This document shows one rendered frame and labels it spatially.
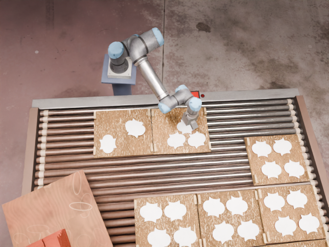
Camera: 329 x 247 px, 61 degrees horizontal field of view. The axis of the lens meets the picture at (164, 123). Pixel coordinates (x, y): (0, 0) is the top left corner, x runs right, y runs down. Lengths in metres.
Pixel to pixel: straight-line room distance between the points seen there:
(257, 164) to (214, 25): 2.27
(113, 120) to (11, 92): 1.68
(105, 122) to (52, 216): 0.70
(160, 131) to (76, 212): 0.77
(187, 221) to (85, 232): 0.63
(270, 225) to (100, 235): 1.09
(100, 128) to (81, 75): 1.43
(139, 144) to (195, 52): 1.88
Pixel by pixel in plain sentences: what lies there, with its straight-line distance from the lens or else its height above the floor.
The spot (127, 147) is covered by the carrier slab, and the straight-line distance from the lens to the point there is 1.98.
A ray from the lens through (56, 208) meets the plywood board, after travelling 1.87.
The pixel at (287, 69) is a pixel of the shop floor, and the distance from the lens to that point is 3.84.
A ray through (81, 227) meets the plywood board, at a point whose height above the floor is 1.04.
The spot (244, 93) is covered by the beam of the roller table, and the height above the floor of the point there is 0.92.
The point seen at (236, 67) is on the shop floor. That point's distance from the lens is 3.59.
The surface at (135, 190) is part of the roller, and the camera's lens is 1.93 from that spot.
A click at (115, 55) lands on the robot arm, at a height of 1.13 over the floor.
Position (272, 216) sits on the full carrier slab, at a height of 0.94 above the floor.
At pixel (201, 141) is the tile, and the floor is 0.95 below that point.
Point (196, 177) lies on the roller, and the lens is 1.98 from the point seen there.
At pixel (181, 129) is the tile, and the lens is 2.04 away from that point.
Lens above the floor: 2.83
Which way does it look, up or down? 68 degrees down
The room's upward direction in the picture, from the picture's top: 12 degrees clockwise
